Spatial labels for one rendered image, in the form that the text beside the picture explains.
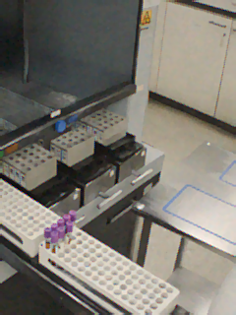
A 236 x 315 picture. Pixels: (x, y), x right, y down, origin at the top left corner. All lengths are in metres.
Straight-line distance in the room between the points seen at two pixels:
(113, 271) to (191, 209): 0.34
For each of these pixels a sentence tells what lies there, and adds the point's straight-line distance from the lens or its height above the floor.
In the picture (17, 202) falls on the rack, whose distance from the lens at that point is 1.11.
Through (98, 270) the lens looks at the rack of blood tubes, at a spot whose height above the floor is 0.86.
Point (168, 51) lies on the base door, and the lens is 3.45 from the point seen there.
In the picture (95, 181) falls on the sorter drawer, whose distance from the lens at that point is 1.29.
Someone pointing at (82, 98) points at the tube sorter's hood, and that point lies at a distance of 1.23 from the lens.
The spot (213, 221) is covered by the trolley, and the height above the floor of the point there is 0.82.
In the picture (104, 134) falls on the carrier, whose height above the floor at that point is 0.87.
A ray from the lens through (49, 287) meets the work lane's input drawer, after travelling 1.02.
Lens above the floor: 1.55
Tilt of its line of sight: 38 degrees down
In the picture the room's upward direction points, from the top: 4 degrees clockwise
